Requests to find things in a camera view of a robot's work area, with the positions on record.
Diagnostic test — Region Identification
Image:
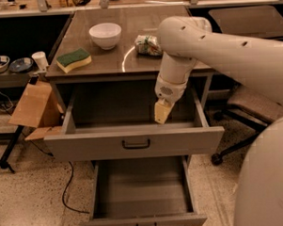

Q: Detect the white ceramic bowl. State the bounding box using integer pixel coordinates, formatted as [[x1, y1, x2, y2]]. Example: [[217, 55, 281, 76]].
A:
[[89, 23, 122, 50]]

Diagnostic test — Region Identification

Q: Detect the white paper cup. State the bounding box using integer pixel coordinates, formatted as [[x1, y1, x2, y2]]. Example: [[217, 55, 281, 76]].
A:
[[32, 52, 48, 71]]

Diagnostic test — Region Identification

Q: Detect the green yellow sponge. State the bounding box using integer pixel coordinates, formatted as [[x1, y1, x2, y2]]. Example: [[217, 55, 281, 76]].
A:
[[56, 49, 91, 73]]

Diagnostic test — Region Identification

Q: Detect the black floor cable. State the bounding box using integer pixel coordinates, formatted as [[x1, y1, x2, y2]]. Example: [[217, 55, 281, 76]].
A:
[[21, 128, 90, 217]]

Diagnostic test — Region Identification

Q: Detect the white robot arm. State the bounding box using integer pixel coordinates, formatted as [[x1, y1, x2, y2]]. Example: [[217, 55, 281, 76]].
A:
[[154, 16, 283, 226]]

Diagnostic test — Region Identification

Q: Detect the grey bottom drawer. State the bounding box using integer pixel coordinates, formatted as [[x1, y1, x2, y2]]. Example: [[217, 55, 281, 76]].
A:
[[80, 155, 206, 226]]

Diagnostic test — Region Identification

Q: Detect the open cardboard box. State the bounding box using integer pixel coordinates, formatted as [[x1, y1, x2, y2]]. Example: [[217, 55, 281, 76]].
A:
[[9, 81, 63, 140]]

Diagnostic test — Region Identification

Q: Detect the black office chair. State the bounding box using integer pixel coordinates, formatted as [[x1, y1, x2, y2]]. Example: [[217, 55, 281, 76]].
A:
[[209, 5, 283, 166]]

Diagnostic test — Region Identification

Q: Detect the grey drawer cabinet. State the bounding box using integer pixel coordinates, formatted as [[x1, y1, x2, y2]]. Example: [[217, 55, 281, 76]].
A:
[[42, 3, 221, 173]]

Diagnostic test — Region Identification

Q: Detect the grey top drawer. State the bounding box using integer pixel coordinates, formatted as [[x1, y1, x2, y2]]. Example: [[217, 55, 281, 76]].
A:
[[45, 81, 224, 161]]

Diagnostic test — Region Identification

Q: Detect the grey drawer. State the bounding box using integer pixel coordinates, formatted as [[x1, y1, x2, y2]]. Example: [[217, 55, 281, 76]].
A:
[[80, 155, 206, 226], [45, 81, 224, 161]]

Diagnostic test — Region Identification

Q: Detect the dark blue plate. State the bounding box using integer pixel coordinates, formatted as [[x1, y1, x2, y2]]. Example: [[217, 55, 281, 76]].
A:
[[8, 57, 34, 73]]

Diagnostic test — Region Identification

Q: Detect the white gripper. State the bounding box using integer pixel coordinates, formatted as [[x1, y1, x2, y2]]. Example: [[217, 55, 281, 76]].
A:
[[154, 53, 197, 124]]

